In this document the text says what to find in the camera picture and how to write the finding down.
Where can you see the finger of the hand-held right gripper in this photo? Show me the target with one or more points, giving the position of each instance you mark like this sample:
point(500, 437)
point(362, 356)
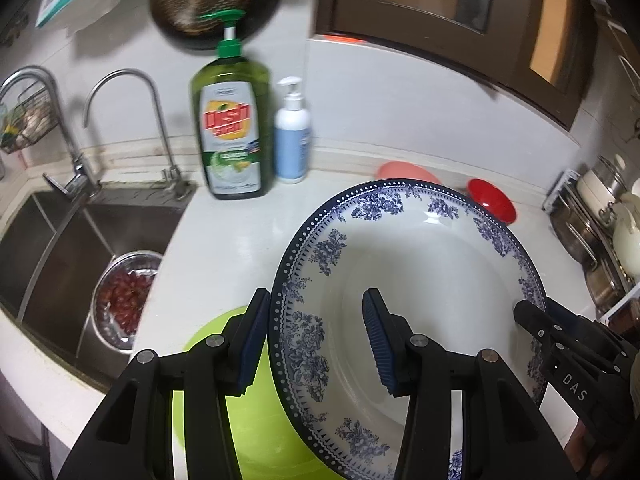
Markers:
point(585, 317)
point(545, 327)

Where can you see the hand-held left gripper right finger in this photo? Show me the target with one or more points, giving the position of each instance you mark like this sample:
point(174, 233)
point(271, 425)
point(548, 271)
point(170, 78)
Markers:
point(377, 340)

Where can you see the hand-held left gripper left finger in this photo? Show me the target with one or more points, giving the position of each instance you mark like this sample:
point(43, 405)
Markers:
point(255, 340)

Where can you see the blue patterned white plate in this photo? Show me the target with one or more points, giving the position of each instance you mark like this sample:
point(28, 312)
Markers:
point(440, 285)

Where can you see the green plate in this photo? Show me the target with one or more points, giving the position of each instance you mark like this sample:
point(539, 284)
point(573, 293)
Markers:
point(250, 435)

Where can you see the red and black bowl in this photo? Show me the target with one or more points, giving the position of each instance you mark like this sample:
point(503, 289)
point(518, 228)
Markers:
point(495, 200)

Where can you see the pink bowl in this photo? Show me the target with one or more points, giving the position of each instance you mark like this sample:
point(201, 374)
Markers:
point(407, 172)

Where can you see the person's right hand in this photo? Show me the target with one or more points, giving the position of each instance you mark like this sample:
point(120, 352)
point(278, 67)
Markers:
point(582, 442)

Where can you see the small stainless steel pot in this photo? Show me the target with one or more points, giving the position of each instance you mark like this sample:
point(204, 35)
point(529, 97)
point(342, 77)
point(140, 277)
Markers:
point(607, 285)

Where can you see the wide stainless steel pot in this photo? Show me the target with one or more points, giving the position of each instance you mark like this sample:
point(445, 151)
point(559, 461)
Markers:
point(575, 240)

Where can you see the cream ceramic kettle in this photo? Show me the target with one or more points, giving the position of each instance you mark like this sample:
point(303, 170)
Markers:
point(629, 240)

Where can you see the white pot rack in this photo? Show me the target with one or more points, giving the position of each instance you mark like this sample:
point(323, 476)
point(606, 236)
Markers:
point(560, 190)

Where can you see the cream pot with glass lid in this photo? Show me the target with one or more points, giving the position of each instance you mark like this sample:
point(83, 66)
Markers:
point(600, 180)

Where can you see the steel strainer with red fruit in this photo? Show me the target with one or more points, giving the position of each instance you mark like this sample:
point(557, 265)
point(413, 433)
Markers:
point(122, 300)

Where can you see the white and blue pump bottle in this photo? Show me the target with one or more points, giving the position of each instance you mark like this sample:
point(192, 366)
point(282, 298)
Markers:
point(292, 145)

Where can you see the green dish soap bottle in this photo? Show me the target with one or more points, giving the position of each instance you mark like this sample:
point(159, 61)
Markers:
point(232, 135)

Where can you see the stainless steel sink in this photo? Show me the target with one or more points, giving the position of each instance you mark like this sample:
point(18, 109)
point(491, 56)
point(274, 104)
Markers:
point(50, 260)

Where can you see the thin steel gooseneck faucet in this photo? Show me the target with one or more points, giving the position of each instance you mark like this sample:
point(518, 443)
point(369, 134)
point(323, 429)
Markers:
point(160, 125)

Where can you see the tall steel kitchen faucet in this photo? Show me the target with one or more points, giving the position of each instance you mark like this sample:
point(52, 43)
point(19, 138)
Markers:
point(62, 130)

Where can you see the dark brown window frame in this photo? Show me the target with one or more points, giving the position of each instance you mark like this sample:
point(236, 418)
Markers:
point(510, 35)

